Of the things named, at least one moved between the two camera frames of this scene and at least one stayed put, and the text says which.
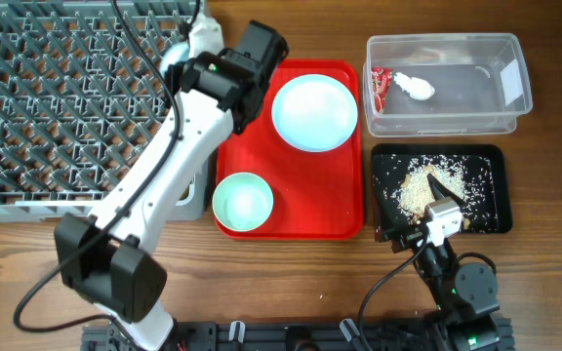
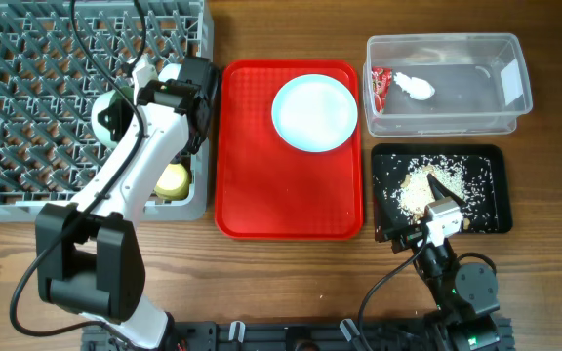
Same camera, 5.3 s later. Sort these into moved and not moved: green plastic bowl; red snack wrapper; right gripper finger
Moved: green plastic bowl
Not moved: right gripper finger; red snack wrapper
